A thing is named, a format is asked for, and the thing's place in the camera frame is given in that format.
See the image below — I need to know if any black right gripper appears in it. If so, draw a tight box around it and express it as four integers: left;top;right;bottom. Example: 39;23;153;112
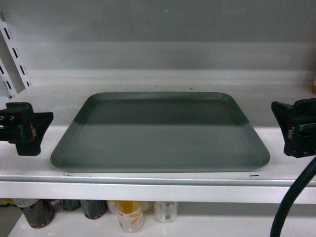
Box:
271;98;316;158

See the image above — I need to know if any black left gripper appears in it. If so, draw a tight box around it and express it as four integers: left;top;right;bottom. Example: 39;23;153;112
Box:
0;102;54;156

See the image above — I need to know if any grey silver serving tray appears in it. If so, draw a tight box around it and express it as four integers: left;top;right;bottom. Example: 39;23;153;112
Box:
50;92;270;173

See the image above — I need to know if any white slotted shelf upright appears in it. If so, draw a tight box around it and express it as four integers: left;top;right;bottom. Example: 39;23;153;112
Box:
0;14;32;99

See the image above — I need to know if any white upper shelf board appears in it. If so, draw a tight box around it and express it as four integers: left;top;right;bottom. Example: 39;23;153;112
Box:
0;85;313;203

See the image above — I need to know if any dark tea bottle left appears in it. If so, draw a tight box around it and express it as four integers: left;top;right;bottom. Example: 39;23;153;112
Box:
13;198;55;229

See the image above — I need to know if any dark tea bottle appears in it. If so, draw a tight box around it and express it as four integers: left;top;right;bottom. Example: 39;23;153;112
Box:
13;198;55;229
80;200;107;220

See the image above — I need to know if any dark tea bottle middle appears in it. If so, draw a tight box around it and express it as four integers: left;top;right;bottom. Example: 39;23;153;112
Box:
80;200;107;220

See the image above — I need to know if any yellow juice bottle front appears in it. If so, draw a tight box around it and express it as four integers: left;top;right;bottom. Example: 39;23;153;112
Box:
115;200;144;233

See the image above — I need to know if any yellow juice bottle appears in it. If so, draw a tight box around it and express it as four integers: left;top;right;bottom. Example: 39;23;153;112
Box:
115;200;144;233
154;201;178;223

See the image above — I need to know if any yellow juice bottle right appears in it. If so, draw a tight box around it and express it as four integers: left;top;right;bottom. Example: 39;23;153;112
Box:
154;201;178;223

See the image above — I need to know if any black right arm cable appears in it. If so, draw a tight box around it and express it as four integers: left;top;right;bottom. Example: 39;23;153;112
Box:
269;155;316;237

